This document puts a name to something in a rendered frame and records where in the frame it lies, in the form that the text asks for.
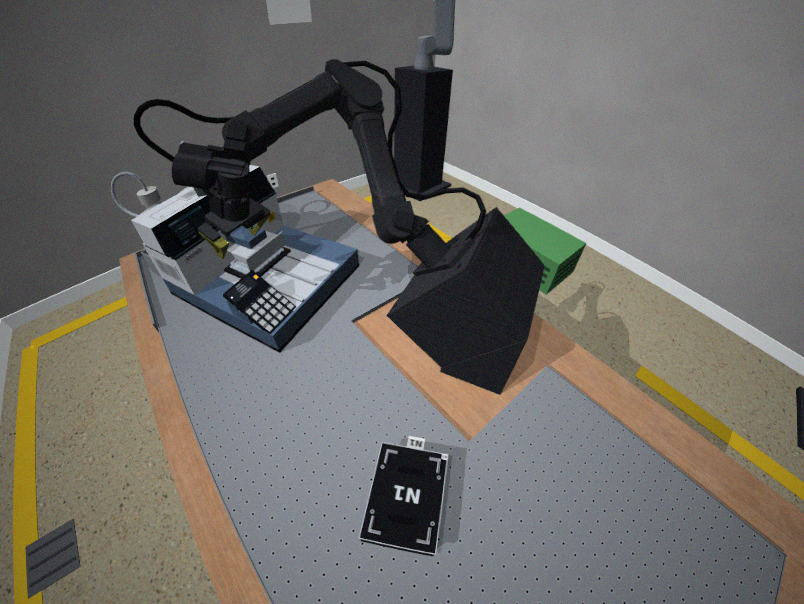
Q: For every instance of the white label with black n1 text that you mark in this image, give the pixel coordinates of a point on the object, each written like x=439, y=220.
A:
x=415, y=442

